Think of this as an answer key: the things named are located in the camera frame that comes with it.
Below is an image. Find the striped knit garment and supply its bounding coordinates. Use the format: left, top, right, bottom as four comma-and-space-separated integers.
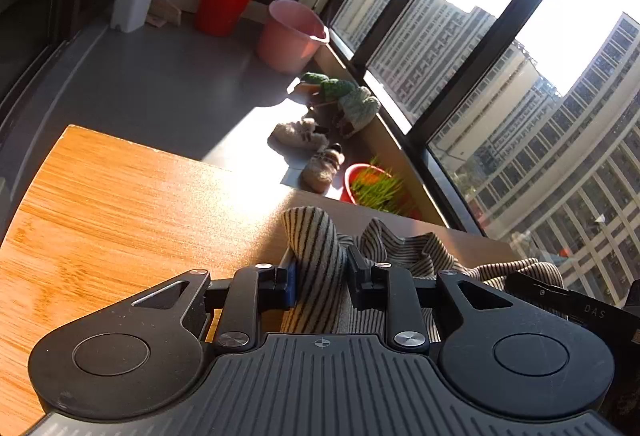
277, 207, 566, 334

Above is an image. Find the red pot with grass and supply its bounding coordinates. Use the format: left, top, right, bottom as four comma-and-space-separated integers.
341, 158, 420, 219

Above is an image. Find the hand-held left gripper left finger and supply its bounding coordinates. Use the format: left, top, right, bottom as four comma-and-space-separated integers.
131, 261, 299, 351

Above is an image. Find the beige fluffy shoe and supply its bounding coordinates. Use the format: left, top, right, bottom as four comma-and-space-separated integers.
268, 118, 331, 151
300, 143, 346, 193

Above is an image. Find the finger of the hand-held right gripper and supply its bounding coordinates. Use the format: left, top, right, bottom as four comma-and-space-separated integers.
504, 270, 568, 304

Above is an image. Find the pink bucket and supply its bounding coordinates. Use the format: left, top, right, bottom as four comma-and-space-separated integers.
256, 0, 331, 75

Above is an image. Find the black window frame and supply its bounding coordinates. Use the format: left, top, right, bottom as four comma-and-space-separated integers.
320, 0, 640, 267

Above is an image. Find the row of apartment buildings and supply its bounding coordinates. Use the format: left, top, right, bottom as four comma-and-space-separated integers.
332, 0, 640, 307

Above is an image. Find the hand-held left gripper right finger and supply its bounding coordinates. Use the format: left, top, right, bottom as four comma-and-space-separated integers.
347, 246, 517, 353

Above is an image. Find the red bucket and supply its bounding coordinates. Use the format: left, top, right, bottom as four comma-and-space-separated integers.
194, 0, 257, 38

